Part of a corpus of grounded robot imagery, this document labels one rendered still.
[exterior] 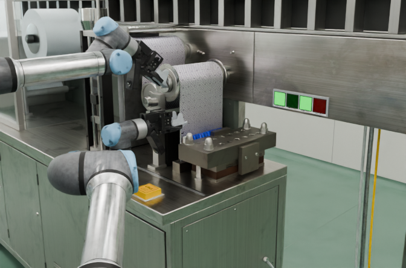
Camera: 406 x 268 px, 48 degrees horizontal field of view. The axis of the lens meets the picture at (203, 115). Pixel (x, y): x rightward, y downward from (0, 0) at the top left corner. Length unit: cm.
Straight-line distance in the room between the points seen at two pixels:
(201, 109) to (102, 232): 93
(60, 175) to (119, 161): 15
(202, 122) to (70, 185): 79
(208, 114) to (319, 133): 280
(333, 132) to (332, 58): 285
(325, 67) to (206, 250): 78
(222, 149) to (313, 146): 302
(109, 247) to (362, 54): 104
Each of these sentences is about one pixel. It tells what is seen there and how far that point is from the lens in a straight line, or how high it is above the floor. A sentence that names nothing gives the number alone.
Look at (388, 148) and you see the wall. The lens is 426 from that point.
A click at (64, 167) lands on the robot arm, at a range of 121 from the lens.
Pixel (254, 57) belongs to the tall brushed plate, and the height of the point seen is 134.
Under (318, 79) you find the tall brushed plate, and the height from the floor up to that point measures 128.
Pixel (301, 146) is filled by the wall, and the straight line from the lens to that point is 472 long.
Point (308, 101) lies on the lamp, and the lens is 173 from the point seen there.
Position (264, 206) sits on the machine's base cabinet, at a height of 76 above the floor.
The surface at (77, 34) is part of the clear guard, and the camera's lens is 265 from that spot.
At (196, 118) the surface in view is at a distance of 181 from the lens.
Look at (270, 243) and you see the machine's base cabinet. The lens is 198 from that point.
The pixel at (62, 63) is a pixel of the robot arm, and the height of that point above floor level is 138.
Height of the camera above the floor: 154
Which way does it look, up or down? 14 degrees down
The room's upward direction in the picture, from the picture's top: straight up
